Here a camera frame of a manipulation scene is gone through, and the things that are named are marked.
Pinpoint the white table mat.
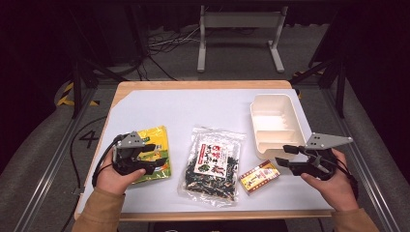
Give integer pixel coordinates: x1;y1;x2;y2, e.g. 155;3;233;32
76;88;335;215

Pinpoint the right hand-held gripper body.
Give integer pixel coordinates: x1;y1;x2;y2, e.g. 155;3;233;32
289;131;354;182

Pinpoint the cream plastic bin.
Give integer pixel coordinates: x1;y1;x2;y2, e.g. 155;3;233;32
249;93;308;160

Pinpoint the right hand-held gripper cable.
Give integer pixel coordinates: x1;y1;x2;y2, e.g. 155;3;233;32
334;150;360;201

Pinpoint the black tripod stand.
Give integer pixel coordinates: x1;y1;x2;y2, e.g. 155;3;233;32
289;9;349;120
66;6;130;120

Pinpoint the person's left hand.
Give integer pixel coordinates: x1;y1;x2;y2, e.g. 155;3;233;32
96;150;147;196

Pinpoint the black floor cable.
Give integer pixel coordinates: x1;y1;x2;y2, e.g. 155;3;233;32
59;115;108;232

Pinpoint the yellow black hazard tape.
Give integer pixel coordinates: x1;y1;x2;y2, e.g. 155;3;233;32
55;81;101;107

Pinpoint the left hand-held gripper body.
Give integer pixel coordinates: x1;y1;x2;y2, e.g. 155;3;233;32
111;130;147;177

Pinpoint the grey metal stand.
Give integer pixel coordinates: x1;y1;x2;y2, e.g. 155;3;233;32
196;4;289;74

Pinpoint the yellow spouted pouch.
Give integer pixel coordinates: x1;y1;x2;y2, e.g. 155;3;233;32
132;125;173;186

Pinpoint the aluminium floor rail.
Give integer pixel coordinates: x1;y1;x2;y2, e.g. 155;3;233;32
13;86;100;232
320;86;405;232

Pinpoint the clear dried seaweed packet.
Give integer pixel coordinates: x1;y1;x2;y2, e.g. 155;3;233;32
177;126;248;208

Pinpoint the small red yellow box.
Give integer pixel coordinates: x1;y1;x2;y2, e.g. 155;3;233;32
238;159;281;197

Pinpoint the person's right hand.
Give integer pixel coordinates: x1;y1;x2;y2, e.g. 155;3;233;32
300;148;360;213

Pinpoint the bundle of floor cables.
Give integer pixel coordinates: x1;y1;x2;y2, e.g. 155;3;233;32
136;26;201;82

